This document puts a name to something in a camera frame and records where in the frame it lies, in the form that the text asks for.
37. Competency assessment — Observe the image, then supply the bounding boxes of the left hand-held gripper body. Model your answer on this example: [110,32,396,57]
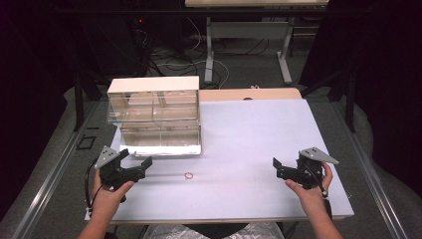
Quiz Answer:
[94,145,146,192]

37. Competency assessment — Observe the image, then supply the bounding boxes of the power strip with red light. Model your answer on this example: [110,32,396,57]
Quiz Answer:
[131,16,149,43]

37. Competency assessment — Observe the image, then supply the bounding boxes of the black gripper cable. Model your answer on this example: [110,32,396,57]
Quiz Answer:
[84,158,101,212]
[302,163,333,220]

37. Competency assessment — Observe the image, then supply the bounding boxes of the person's right hand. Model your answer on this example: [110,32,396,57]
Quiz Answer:
[285,162,334,217]

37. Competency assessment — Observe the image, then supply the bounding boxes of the person's patterned clothing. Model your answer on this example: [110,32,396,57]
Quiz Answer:
[141,221,287,239]

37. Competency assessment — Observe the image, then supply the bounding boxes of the clear acrylic drawer box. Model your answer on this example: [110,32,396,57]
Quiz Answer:
[106,76,203,156]

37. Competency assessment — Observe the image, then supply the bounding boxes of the dark curtain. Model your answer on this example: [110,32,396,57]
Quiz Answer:
[298,0,422,198]
[0,0,79,222]

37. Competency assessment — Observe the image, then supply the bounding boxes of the white table mat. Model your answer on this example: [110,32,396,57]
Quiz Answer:
[84,98,355,223]

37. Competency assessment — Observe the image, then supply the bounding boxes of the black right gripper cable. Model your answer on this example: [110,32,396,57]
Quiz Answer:
[302,163,333,220]

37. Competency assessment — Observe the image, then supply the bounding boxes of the black metal stand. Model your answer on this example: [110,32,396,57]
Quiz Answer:
[73,71,86,132]

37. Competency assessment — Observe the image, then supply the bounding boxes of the person's left hand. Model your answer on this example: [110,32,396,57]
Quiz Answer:
[92,168,135,215]

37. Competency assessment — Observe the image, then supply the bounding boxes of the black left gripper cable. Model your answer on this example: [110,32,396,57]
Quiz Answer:
[84,158,101,212]

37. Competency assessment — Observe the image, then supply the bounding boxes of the desk with white legs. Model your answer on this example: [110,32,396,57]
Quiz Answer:
[184,0,329,86]

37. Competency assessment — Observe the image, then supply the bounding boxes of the clear plastic drawer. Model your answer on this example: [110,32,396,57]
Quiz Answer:
[159,127,203,156]
[152,90,200,122]
[118,127,162,155]
[106,92,155,123]

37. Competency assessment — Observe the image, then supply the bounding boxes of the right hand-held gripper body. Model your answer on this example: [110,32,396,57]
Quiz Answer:
[282,146,340,190]

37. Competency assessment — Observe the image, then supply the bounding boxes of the white floor cable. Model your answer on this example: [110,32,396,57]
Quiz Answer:
[154,16,231,90]

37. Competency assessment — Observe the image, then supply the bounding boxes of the aluminium floor rail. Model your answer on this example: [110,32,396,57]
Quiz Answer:
[331,99,410,239]
[11,99,101,239]

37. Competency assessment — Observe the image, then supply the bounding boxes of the black floor cables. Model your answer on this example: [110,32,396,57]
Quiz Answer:
[145,36,271,90]

